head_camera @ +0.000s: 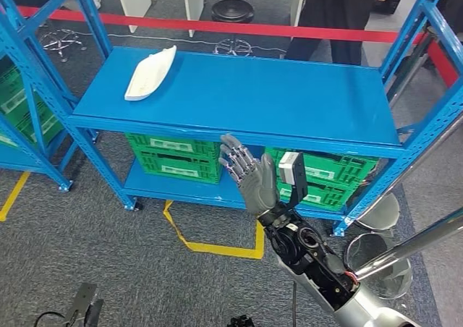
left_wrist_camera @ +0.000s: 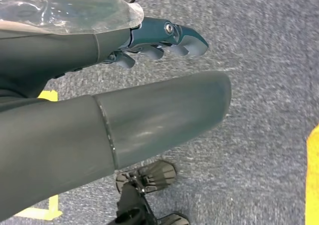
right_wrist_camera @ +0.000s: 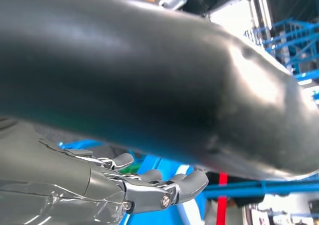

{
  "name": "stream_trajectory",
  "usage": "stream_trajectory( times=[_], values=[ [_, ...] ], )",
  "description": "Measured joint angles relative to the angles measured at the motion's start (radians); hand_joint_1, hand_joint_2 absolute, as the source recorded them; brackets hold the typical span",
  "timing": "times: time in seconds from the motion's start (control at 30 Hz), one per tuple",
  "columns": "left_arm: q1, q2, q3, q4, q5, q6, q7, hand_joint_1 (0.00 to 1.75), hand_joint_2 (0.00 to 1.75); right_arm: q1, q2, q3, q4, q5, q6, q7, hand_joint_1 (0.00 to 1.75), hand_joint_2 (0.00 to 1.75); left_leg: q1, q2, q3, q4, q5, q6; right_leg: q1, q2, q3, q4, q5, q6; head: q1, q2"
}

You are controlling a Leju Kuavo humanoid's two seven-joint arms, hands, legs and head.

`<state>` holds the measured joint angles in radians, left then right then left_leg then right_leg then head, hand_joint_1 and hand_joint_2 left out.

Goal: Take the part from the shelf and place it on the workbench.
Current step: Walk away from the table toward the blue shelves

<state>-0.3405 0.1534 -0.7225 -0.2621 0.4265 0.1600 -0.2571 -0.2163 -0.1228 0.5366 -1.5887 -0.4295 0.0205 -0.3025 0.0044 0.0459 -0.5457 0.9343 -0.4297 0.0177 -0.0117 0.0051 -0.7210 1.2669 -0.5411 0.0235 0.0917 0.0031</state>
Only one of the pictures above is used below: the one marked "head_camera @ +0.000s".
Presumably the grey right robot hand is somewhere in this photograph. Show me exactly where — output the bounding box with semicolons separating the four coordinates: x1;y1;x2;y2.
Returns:
218;134;280;216

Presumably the blue metal shelf rack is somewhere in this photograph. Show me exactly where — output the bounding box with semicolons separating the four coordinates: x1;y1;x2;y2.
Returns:
0;0;463;237
0;46;99;192

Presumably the white plastic cover part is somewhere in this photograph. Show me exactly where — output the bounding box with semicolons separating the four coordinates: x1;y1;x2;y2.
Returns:
124;45;177;101

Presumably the yellow floor tape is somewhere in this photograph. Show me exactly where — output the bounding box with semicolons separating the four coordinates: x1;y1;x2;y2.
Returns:
162;200;265;260
0;171;32;223

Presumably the chrome stand with round base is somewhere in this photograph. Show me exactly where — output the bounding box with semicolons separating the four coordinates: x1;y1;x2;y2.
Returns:
356;114;463;232
344;207;463;301

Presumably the black stool chrome base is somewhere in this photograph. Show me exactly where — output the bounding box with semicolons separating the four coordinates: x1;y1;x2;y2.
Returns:
211;0;255;57

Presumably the red floor tape strip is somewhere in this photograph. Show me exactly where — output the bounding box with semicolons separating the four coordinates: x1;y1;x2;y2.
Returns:
414;32;460;88
16;6;400;44

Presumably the chrome star stool base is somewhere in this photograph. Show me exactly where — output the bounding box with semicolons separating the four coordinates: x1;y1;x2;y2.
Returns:
39;29;88;63

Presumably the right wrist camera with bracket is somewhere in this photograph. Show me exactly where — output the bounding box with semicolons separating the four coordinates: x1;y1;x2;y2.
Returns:
277;151;309;208

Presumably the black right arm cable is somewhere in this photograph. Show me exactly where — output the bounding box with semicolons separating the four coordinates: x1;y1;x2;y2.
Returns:
291;281;298;327

